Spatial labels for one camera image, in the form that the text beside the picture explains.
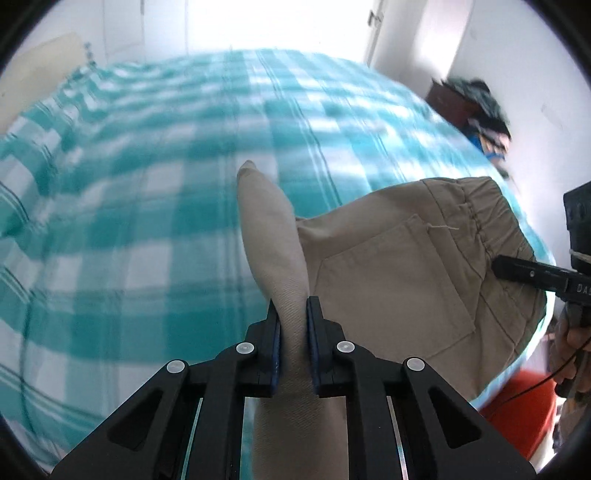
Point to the teal white checkered blanket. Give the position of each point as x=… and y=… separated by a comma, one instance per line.
x=115, y=207

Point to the person's right hand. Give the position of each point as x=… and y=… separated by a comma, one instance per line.
x=576, y=339

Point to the beige pants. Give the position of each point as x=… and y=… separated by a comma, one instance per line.
x=397, y=277

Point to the red stool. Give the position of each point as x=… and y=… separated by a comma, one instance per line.
x=521, y=420

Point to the dark wooden cabinet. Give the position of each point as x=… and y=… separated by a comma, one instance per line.
x=450, y=104

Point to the beige pillow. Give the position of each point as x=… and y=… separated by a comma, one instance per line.
x=37, y=78

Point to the pile of dark clothes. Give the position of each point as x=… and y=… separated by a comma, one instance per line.
x=485, y=115

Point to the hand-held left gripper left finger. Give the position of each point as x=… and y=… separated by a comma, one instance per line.
x=276, y=347

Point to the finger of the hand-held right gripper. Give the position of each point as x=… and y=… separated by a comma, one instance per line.
x=526, y=273

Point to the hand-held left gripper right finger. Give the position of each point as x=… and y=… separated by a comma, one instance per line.
x=314, y=347

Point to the white door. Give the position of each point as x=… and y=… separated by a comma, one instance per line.
x=369, y=27

